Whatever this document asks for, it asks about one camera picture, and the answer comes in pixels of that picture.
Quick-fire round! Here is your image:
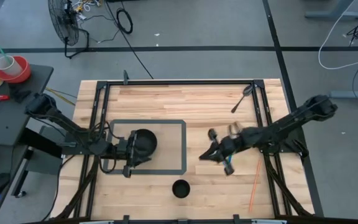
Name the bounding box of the black round bowl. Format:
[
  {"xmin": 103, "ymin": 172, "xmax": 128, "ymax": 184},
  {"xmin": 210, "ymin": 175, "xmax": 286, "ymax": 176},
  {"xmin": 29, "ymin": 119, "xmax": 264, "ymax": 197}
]
[{"xmin": 134, "ymin": 128, "xmax": 158, "ymax": 160}]

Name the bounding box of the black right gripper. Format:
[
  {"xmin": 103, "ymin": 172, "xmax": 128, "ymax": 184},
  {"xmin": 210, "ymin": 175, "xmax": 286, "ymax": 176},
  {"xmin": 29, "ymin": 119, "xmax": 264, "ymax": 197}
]
[{"xmin": 198, "ymin": 121, "xmax": 255, "ymax": 177}]

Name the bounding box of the yellow cable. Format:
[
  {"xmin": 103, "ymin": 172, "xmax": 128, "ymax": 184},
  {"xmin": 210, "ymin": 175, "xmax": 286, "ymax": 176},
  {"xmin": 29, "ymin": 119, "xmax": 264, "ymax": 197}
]
[{"xmin": 44, "ymin": 86, "xmax": 78, "ymax": 107}]

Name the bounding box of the black side table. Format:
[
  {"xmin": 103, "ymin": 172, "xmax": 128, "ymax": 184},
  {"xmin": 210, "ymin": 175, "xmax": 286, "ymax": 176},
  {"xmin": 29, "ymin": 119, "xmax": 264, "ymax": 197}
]
[{"xmin": 0, "ymin": 57, "xmax": 55, "ymax": 147}]

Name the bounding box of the white paper cup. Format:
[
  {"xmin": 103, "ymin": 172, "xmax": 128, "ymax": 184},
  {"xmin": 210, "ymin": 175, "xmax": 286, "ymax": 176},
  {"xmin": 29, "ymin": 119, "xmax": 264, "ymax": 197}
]
[{"xmin": 0, "ymin": 55, "xmax": 24, "ymax": 78}]

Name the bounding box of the mixed coloured wire bundle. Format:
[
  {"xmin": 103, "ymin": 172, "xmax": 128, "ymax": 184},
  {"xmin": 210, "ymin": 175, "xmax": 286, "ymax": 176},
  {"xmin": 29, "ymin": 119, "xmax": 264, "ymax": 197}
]
[{"xmin": 70, "ymin": 0, "xmax": 103, "ymax": 22}]

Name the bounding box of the black floor fan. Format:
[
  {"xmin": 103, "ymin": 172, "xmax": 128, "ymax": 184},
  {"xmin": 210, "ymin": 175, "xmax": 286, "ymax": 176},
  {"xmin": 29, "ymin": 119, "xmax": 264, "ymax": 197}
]
[{"xmin": 47, "ymin": 0, "xmax": 90, "ymax": 59}]

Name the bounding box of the small black cup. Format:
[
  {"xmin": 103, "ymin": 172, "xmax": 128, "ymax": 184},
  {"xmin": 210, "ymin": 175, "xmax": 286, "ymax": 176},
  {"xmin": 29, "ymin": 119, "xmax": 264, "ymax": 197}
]
[{"xmin": 171, "ymin": 179, "xmax": 191, "ymax": 199}]

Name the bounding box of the small black bracket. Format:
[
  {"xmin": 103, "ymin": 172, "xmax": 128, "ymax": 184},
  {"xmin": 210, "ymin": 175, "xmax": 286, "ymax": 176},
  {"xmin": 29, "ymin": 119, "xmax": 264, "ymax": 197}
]
[{"xmin": 10, "ymin": 88, "xmax": 33, "ymax": 104}]

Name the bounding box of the grey desk foot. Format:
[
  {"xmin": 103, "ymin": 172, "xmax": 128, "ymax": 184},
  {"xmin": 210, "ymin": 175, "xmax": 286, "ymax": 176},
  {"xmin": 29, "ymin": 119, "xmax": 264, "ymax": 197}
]
[
  {"xmin": 329, "ymin": 81, "xmax": 358, "ymax": 101},
  {"xmin": 304, "ymin": 0, "xmax": 358, "ymax": 20}
]

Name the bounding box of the orange straw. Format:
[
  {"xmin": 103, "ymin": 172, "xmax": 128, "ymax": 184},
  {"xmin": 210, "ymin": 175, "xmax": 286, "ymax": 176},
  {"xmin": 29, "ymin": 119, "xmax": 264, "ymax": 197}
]
[{"xmin": 248, "ymin": 158, "xmax": 262, "ymax": 213}]

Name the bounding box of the long black floor cable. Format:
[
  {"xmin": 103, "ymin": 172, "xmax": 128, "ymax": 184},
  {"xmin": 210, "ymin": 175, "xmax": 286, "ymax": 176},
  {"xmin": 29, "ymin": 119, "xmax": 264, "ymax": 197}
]
[{"xmin": 103, "ymin": 0, "xmax": 155, "ymax": 80}]

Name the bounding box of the black aluminium table frame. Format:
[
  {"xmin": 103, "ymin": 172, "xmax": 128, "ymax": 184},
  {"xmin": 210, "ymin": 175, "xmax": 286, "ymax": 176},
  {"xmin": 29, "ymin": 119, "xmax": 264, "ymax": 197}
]
[{"xmin": 53, "ymin": 78, "xmax": 314, "ymax": 222}]

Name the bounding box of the black metal spoon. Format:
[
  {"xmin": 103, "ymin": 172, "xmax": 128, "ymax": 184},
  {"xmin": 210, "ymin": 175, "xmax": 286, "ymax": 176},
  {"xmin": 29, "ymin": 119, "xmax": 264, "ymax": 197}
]
[{"xmin": 231, "ymin": 84, "xmax": 254, "ymax": 114}]

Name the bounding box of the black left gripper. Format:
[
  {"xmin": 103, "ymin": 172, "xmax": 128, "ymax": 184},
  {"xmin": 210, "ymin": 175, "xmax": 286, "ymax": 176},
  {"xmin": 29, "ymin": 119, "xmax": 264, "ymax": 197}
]
[{"xmin": 116, "ymin": 129, "xmax": 152, "ymax": 179}]

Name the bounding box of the black tape rectangle outline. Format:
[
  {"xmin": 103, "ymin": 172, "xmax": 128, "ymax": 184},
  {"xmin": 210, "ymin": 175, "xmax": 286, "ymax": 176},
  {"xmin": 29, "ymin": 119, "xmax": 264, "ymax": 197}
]
[{"xmin": 103, "ymin": 119, "xmax": 187, "ymax": 175}]

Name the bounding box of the white floor cable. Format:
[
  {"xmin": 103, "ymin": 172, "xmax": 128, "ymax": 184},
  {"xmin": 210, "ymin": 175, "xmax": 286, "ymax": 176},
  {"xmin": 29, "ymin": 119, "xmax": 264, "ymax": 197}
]
[{"xmin": 318, "ymin": 0, "xmax": 358, "ymax": 70}]

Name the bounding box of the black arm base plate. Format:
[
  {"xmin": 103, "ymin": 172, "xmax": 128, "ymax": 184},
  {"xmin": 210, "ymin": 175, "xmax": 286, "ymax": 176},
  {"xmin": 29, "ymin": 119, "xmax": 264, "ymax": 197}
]
[
  {"xmin": 61, "ymin": 126, "xmax": 108, "ymax": 156},
  {"xmin": 256, "ymin": 126, "xmax": 310, "ymax": 159}
]

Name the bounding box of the red bowl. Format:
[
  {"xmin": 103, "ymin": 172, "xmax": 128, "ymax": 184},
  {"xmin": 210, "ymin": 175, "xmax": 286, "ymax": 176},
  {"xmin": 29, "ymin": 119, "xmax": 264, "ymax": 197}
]
[{"xmin": 0, "ymin": 55, "xmax": 32, "ymax": 84}]

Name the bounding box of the coiled black cable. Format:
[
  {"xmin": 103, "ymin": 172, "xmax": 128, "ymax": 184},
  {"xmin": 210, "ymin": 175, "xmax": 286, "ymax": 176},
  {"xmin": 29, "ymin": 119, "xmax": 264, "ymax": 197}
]
[{"xmin": 116, "ymin": 7, "xmax": 134, "ymax": 35}]

